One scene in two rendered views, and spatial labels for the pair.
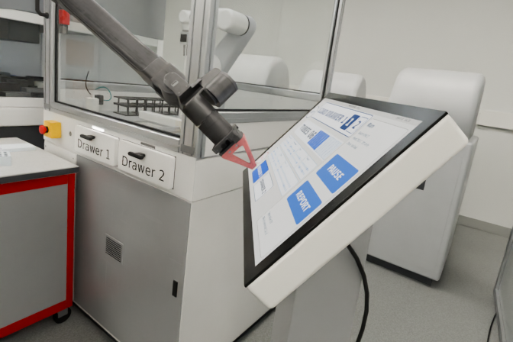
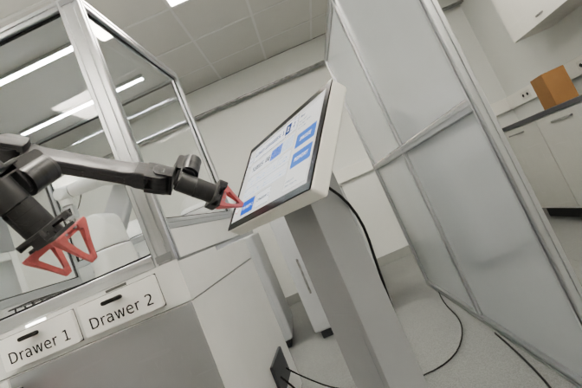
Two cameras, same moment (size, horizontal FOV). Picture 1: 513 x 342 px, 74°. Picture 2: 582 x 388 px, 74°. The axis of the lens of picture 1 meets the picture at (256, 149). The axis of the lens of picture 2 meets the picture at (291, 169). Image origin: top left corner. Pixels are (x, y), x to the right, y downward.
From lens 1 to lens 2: 62 cm
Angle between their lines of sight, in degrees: 35
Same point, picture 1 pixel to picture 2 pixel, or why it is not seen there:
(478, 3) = (274, 108)
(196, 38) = not seen: hidden behind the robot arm
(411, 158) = (333, 100)
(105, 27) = (83, 161)
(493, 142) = (349, 193)
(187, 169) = (172, 274)
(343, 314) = (355, 235)
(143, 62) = (129, 169)
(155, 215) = (158, 348)
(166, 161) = (148, 281)
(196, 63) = not seen: hidden behind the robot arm
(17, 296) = not seen: outside the picture
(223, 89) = (195, 163)
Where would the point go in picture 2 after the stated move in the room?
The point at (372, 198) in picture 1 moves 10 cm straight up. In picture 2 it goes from (331, 122) to (314, 85)
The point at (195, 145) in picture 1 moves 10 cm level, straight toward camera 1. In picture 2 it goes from (170, 248) to (180, 242)
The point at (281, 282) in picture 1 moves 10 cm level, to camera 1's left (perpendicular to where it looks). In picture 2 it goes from (322, 177) to (286, 192)
